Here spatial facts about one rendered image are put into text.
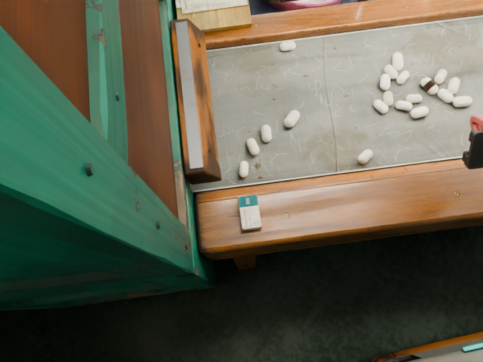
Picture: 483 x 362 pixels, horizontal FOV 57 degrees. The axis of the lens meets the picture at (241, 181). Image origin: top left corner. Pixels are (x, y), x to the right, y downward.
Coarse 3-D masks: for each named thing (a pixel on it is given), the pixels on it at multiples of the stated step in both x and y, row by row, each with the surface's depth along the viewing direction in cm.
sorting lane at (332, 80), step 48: (240, 48) 93; (336, 48) 92; (384, 48) 92; (432, 48) 92; (480, 48) 91; (240, 96) 90; (288, 96) 90; (336, 96) 89; (432, 96) 89; (480, 96) 89; (240, 144) 87; (288, 144) 87; (336, 144) 87; (384, 144) 87; (432, 144) 86
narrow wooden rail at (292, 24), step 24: (384, 0) 92; (408, 0) 92; (432, 0) 92; (456, 0) 92; (480, 0) 92; (264, 24) 91; (288, 24) 91; (312, 24) 91; (336, 24) 91; (360, 24) 91; (384, 24) 92; (216, 48) 93
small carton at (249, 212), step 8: (240, 200) 80; (248, 200) 80; (256, 200) 80; (240, 208) 79; (248, 208) 79; (256, 208) 79; (240, 216) 79; (248, 216) 79; (256, 216) 79; (248, 224) 79; (256, 224) 79
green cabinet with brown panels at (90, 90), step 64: (0, 0) 21; (64, 0) 30; (128, 0) 52; (0, 64) 17; (64, 64) 28; (128, 64) 48; (0, 128) 17; (64, 128) 23; (128, 128) 44; (0, 192) 17; (64, 192) 22; (128, 192) 35; (0, 256) 42; (64, 256) 37; (128, 256) 40; (192, 256) 72
